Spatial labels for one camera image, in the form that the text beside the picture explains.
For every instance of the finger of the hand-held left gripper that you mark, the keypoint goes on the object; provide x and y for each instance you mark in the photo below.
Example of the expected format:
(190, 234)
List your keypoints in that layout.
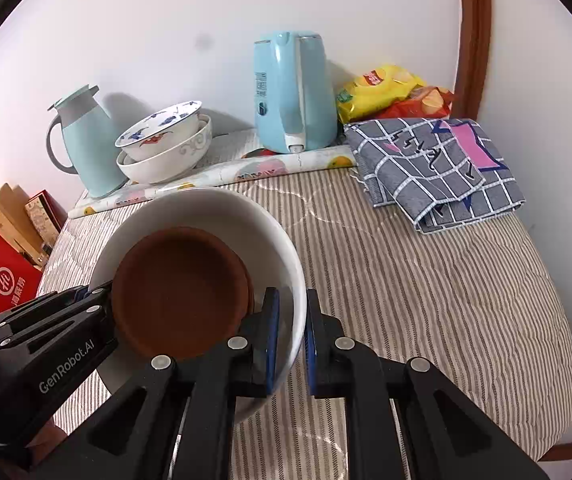
(65, 322)
(78, 294)

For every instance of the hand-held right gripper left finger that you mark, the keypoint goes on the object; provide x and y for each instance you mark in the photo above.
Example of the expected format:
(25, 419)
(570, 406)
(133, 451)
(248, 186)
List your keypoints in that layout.
(272, 347)

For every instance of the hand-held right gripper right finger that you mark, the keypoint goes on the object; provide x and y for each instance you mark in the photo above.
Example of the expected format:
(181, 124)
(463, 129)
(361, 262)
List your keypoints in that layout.
(311, 352)

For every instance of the plain white bowl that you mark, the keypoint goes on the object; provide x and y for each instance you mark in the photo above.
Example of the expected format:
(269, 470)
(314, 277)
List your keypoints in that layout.
(266, 245)

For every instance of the red cardboard box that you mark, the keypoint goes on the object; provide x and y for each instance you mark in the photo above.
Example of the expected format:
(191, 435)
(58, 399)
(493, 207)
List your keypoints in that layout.
(8, 280)

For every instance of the patterned gift box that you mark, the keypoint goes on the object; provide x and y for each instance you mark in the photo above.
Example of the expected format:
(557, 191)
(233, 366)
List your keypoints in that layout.
(43, 215)

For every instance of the brown cardboard box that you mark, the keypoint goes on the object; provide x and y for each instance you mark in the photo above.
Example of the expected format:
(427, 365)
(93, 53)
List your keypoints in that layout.
(5, 210)

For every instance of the striped quilted blanket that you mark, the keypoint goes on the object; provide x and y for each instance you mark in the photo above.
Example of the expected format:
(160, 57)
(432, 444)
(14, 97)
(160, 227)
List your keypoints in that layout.
(416, 300)

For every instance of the light blue thermos jug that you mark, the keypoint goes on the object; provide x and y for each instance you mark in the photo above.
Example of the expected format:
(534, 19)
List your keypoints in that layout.
(90, 150)

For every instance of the large white bowl grey pattern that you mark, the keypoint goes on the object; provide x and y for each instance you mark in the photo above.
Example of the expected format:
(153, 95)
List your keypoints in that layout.
(170, 162)

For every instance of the floral plastic table cover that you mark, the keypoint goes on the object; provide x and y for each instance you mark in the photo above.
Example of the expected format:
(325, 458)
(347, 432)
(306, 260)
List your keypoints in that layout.
(266, 167)

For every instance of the white bowl with red print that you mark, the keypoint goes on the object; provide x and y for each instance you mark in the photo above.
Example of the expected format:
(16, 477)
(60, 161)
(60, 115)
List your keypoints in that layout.
(163, 132)

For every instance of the grey checkered cloth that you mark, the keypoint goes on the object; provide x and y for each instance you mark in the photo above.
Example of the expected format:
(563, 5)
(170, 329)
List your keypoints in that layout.
(431, 170)

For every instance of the light blue electric kettle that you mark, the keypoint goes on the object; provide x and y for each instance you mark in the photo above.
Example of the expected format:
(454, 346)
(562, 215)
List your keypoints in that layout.
(291, 90)

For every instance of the yellow snack bag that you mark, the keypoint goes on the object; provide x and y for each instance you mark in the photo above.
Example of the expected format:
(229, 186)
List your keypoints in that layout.
(376, 92)

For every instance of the orange snack bag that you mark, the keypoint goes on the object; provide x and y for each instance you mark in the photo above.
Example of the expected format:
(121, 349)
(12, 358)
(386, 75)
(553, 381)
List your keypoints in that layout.
(428, 102)

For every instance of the wooden door frame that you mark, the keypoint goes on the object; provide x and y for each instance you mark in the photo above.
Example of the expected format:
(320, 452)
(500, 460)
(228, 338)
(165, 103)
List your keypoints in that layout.
(473, 35)

